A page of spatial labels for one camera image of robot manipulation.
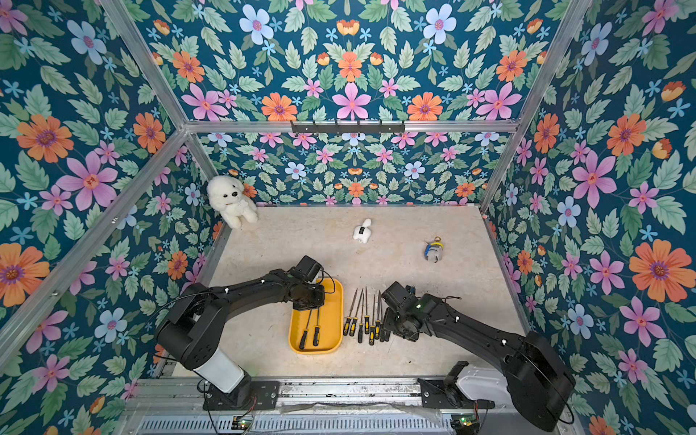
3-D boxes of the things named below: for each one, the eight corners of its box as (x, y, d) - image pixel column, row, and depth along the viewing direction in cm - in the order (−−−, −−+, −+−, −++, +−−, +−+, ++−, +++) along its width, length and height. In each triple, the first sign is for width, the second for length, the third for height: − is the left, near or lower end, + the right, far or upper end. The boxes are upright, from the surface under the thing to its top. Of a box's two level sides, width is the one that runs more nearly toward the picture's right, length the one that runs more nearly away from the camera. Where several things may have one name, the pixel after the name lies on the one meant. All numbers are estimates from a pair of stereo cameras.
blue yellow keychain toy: (425, 263, 103) (427, 256, 99) (422, 242, 109) (424, 236, 106) (443, 263, 103) (446, 256, 99) (439, 242, 109) (441, 236, 106)
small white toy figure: (352, 239, 110) (351, 234, 107) (360, 222, 116) (360, 216, 114) (366, 243, 109) (366, 238, 106) (374, 225, 115) (374, 220, 112)
